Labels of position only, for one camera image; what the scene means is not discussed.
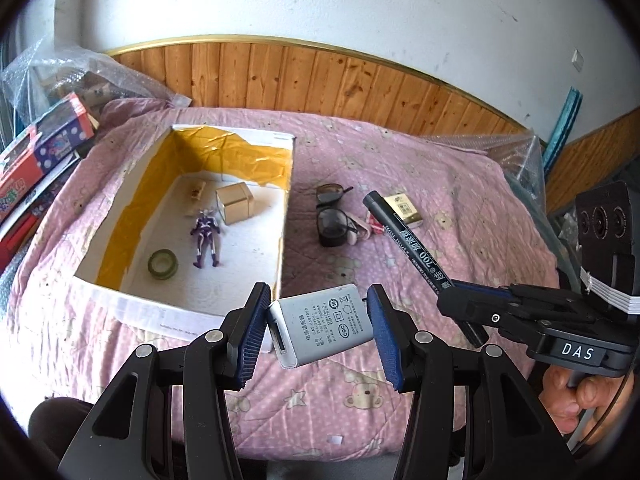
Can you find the cream and gold small box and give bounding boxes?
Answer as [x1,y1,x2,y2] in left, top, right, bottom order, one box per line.
[382,193,423,228]

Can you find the white charger adapter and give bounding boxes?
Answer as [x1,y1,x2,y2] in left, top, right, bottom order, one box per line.
[266,283,376,370]

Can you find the brown lens sunglasses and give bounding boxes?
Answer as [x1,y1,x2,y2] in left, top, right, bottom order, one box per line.
[316,183,353,207]

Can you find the black cable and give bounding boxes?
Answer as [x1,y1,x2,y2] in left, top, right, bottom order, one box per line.
[570,370,638,453]

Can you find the white cardboard box yellow inside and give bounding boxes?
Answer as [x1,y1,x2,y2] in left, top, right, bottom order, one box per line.
[75,124,296,341]

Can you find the red and blue toy box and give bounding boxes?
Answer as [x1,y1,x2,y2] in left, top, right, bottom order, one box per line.
[0,91,96,196]

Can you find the colourful flat toy box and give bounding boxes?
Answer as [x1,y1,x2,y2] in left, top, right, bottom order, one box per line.
[0,157,81,271]

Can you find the green tape roll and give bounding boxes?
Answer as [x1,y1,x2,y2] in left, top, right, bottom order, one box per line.
[147,249,177,279]

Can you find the black safety goggles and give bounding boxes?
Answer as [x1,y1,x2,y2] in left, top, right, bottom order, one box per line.
[316,206,351,247]

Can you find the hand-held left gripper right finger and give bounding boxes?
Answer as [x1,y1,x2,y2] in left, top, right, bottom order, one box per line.
[366,284,576,480]

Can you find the purple toy figure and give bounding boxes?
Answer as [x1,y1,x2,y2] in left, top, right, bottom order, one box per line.
[190,208,222,268]

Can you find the gold metal tin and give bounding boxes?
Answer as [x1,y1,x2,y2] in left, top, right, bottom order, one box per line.
[216,181,253,225]

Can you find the pink printed blanket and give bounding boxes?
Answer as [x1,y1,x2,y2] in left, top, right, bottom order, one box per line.
[10,97,561,461]

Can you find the person's right hand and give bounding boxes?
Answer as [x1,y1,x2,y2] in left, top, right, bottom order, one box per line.
[542,365,636,436]

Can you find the teal blue strip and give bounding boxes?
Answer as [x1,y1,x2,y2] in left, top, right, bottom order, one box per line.
[542,87,583,176]

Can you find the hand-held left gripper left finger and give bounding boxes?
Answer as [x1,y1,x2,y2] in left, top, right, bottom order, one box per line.
[59,282,273,480]

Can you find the person's leg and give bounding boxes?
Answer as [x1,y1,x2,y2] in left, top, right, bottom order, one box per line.
[27,397,96,480]

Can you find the black marker pen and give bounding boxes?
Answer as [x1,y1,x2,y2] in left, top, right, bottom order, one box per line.
[362,191,490,347]

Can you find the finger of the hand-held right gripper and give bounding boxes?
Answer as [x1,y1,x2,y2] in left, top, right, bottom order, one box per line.
[437,292,551,331]
[452,282,593,312]

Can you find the pink stapler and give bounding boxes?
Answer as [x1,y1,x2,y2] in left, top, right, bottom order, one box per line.
[345,215,371,246]

